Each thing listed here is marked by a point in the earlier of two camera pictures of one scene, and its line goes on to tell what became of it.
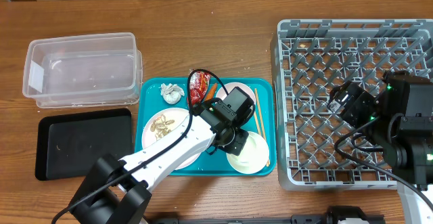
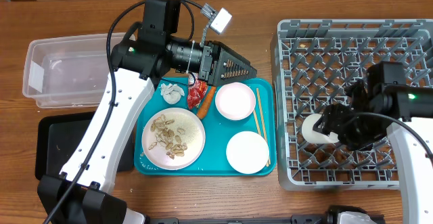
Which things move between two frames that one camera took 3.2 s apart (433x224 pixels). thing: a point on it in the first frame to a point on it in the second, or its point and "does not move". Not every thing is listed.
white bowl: (254, 156) does not move
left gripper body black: (235, 140) to (206, 74)
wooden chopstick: (261, 116) does not move
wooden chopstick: (268, 163) does not move
